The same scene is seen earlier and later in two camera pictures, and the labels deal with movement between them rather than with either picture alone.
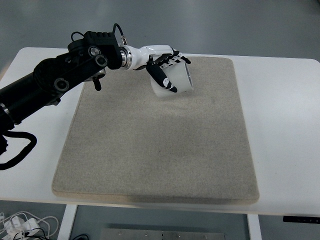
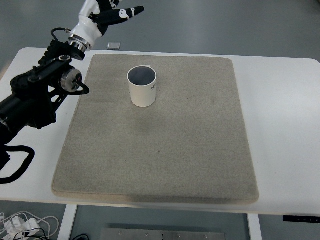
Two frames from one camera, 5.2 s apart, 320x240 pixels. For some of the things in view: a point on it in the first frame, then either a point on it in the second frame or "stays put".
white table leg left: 63,233 stays put
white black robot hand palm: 164,55 -> 86,29
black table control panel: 301,219 stays put
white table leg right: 254,228 stays put
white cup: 178,76 -> 142,82
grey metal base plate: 162,234 stays put
